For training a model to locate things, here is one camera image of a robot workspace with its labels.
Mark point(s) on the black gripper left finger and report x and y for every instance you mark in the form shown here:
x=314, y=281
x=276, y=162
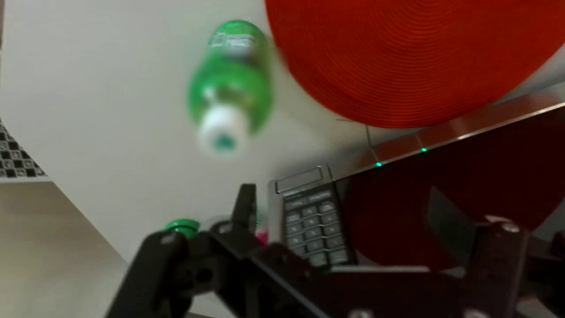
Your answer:
x=178, y=275

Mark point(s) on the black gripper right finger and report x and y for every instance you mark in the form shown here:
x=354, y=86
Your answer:
x=497, y=265

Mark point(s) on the green plastic bottle white cap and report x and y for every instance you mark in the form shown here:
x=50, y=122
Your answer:
x=232, y=81

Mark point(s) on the green round cap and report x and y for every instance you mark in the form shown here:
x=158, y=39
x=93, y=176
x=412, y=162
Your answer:
x=183, y=226

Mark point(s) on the stainless steel microwave oven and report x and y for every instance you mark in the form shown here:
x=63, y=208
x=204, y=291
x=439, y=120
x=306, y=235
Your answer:
x=412, y=199

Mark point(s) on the large round red placemat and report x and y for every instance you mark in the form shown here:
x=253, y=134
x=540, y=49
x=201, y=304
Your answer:
x=412, y=58

